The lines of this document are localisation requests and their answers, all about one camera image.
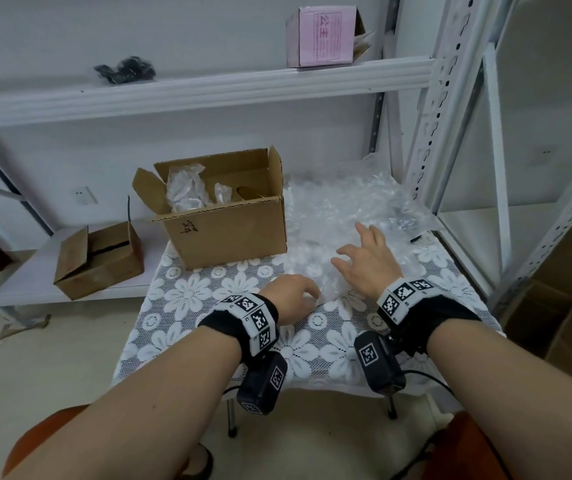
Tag person's right hand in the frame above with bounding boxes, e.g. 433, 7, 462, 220
331, 222, 405, 301

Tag person's left hand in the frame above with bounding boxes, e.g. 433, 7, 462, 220
258, 274, 322, 327

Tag clear bubble wrap heap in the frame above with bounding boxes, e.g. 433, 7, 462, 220
283, 159, 439, 301

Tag large-bubble clear bubble wrap sheet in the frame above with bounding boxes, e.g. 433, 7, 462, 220
165, 163, 212, 211

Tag person's left forearm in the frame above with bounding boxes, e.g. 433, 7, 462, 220
3, 324, 244, 480

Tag person's right forearm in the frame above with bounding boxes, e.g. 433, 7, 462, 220
425, 319, 572, 480

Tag small brown cardboard box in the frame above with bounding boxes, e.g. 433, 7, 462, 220
54, 196, 145, 301

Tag pink box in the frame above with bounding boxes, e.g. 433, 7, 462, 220
285, 5, 375, 69

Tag black left wristband with markers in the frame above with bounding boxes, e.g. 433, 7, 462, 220
197, 292, 280, 365

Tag black wristband with markers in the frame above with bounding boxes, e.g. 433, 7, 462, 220
375, 277, 482, 355
197, 292, 280, 365

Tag black right wristband with markers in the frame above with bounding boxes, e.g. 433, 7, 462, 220
375, 277, 482, 355

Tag white floral lace tablecloth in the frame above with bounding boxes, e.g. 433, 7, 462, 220
111, 229, 505, 398

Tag white metal shelving rack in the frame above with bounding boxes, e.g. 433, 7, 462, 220
0, 0, 512, 335
438, 42, 572, 305

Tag black sandal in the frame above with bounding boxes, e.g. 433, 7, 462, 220
388, 429, 447, 480
180, 442, 215, 480

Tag orange trousers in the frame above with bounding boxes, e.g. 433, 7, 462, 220
0, 404, 512, 480

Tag black crumpled plastic bundle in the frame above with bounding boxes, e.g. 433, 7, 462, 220
94, 55, 156, 85

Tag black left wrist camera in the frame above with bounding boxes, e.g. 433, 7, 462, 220
236, 350, 289, 415

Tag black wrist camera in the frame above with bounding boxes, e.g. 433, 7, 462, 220
354, 329, 408, 395
236, 350, 289, 415

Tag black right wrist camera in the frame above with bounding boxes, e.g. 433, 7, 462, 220
354, 329, 408, 395

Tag black right camera cable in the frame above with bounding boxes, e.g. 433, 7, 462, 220
401, 369, 515, 480

